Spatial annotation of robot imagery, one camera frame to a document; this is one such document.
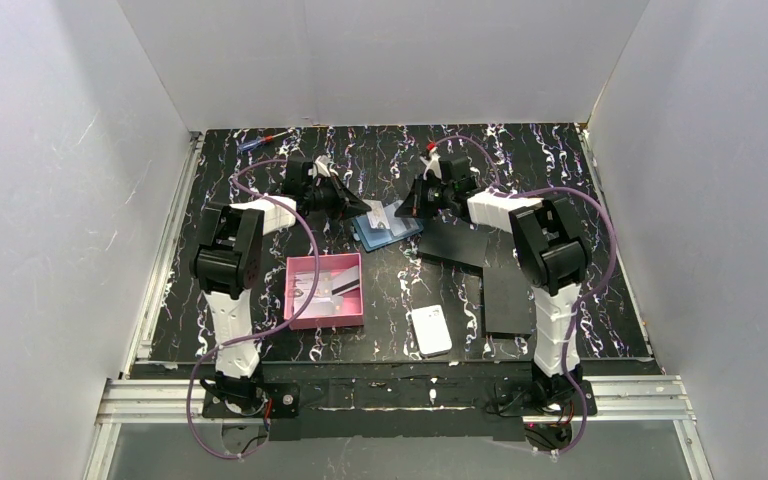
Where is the blue leather card holder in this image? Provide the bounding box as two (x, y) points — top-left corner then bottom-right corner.
(352, 200), (423, 253)

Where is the pink plastic tray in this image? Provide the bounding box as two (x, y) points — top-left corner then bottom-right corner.
(284, 253), (364, 330)

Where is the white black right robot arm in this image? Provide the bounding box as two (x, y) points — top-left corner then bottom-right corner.
(395, 151), (591, 408)

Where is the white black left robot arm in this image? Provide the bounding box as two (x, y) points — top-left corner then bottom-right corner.
(190, 156), (372, 418)

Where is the loose VIP card in tray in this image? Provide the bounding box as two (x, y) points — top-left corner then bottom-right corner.
(290, 275), (333, 303)

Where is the dark grey perforated box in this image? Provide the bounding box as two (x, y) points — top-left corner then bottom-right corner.
(417, 220), (489, 270)

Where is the flat black rectangular box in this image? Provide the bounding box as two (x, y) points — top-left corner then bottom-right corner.
(481, 267), (535, 338)

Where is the white small box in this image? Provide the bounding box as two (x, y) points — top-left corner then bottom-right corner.
(410, 305), (453, 358)

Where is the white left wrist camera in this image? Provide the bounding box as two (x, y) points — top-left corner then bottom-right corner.
(312, 155), (335, 178)

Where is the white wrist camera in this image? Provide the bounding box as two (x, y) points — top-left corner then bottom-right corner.
(312, 155), (335, 178)
(420, 142), (443, 180)

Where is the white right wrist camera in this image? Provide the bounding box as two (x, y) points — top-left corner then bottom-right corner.
(420, 142), (443, 180)

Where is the blue red handled screwdriver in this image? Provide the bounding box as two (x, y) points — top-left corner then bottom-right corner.
(237, 130), (289, 153)

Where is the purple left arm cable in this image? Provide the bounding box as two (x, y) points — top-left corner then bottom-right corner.
(185, 157), (322, 462)

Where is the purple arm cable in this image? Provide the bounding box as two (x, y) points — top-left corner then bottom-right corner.
(185, 157), (322, 462)
(426, 135), (619, 458)

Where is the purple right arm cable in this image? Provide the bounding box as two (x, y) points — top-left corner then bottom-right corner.
(426, 135), (619, 458)

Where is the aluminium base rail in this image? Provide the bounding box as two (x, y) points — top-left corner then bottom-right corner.
(84, 375), (712, 479)

